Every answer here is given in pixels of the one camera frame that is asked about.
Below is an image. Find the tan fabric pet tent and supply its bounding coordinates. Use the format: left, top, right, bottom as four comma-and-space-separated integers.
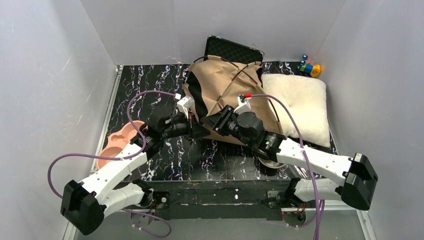
182, 54, 284, 147

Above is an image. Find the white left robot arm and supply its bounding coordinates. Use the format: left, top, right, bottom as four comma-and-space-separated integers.
60, 113, 211, 235

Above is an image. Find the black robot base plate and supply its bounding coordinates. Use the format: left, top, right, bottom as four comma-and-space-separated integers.
148, 180, 300, 221

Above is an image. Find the black poker chip case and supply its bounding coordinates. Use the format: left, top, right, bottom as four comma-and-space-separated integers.
204, 35, 264, 64

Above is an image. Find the colourful toy train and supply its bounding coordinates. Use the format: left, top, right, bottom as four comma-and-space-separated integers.
297, 54, 322, 78

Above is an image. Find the white fluffy cushion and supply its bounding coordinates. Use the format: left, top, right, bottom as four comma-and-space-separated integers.
261, 73, 331, 148

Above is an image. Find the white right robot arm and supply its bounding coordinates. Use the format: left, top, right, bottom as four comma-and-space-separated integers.
201, 105, 379, 211

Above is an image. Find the pink double bowl holder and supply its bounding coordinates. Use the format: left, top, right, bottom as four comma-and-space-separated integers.
99, 122, 137, 157

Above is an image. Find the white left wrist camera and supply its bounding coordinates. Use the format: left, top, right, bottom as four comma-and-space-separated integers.
176, 95, 195, 116

